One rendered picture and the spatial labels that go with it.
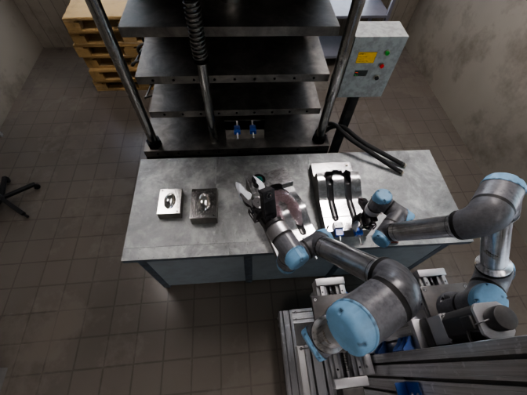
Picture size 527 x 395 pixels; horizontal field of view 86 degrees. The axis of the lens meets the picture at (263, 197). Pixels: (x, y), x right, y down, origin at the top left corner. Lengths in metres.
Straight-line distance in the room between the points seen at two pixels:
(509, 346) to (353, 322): 0.30
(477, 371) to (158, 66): 1.86
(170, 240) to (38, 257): 1.53
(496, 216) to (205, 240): 1.28
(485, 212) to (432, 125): 2.91
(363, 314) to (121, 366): 2.03
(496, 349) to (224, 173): 1.53
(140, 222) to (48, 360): 1.29
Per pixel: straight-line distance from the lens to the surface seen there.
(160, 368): 2.39
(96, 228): 2.89
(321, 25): 1.71
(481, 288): 1.35
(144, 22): 1.75
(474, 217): 1.06
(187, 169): 1.93
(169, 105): 2.00
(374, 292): 0.69
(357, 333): 0.66
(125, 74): 1.77
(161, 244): 1.70
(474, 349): 0.88
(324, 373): 1.39
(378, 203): 1.35
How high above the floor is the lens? 2.30
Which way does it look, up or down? 58 degrees down
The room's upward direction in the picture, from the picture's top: 4 degrees clockwise
